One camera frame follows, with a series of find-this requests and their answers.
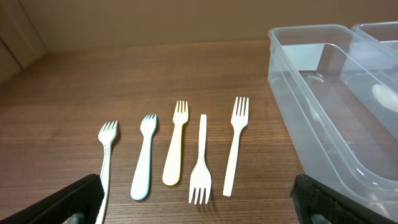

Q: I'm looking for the yellow plastic fork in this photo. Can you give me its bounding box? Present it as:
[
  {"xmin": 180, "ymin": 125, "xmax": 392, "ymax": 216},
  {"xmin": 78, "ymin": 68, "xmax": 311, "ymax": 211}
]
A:
[{"xmin": 162, "ymin": 100, "xmax": 189, "ymax": 186}]

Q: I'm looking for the white plastic fork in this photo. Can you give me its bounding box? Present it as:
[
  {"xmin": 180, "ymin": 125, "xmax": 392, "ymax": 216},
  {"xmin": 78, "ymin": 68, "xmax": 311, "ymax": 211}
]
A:
[
  {"xmin": 95, "ymin": 121, "xmax": 118, "ymax": 224},
  {"xmin": 223, "ymin": 96, "xmax": 249, "ymax": 197}
]

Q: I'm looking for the white fork tines down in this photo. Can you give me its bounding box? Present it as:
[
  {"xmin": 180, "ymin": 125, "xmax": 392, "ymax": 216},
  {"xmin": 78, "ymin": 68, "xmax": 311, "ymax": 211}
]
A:
[{"xmin": 188, "ymin": 114, "xmax": 211, "ymax": 205}]

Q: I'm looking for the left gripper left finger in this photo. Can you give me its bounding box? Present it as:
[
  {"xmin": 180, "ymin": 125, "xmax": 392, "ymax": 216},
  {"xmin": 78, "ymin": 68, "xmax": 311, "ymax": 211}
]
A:
[{"xmin": 1, "ymin": 174, "xmax": 104, "ymax": 224}]

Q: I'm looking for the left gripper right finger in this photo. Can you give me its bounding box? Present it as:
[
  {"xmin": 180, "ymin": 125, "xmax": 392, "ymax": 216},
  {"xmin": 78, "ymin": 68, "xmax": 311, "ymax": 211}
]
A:
[{"xmin": 290, "ymin": 174, "xmax": 397, "ymax": 224}]

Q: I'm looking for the clear plastic container left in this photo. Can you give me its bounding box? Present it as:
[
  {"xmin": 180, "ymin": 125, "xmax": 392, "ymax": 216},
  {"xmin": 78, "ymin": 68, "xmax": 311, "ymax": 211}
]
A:
[{"xmin": 268, "ymin": 24, "xmax": 397, "ymax": 221}]

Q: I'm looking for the clear plastic container right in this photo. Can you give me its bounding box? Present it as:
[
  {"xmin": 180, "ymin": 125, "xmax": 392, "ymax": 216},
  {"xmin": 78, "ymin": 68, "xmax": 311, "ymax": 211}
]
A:
[{"xmin": 341, "ymin": 21, "xmax": 397, "ymax": 138}]

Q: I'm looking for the white plastic fork leftmost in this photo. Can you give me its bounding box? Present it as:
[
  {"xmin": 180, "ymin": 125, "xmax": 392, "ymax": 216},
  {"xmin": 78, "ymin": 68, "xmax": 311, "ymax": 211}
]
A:
[{"xmin": 95, "ymin": 121, "xmax": 118, "ymax": 224}]

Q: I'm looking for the light blue plastic fork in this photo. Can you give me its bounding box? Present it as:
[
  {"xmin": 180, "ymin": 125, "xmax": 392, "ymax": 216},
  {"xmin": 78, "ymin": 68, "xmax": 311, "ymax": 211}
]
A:
[{"xmin": 131, "ymin": 114, "xmax": 157, "ymax": 200}]

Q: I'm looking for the white plastic fork rightmost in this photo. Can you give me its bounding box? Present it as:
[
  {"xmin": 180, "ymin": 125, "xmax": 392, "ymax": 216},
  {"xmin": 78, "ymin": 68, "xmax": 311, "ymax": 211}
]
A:
[{"xmin": 223, "ymin": 96, "xmax": 249, "ymax": 197}]

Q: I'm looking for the clear plastic container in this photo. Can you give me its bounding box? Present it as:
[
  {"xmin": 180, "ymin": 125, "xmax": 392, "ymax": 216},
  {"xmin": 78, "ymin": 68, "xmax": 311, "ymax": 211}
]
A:
[
  {"xmin": 268, "ymin": 24, "xmax": 397, "ymax": 221},
  {"xmin": 341, "ymin": 21, "xmax": 397, "ymax": 138}
]

